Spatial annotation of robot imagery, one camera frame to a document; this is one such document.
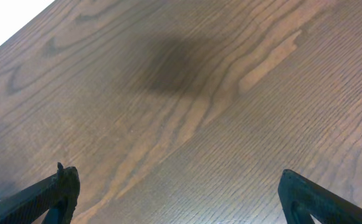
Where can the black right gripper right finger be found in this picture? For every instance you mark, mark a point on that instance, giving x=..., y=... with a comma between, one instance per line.
x=303, y=201

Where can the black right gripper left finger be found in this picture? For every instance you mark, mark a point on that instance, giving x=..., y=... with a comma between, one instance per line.
x=55, y=196

